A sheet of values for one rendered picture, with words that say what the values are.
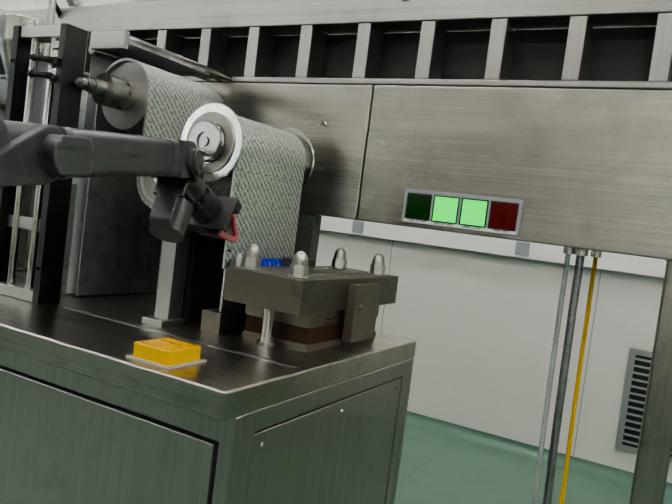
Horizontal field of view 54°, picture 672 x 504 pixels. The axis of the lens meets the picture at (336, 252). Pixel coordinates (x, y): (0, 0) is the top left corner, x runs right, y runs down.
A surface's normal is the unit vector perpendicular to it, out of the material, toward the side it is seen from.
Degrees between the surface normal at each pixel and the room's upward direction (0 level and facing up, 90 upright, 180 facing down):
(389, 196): 90
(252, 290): 90
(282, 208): 90
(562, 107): 90
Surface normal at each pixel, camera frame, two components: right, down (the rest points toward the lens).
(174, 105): 0.86, 0.17
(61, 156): 0.98, 0.12
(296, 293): -0.48, -0.01
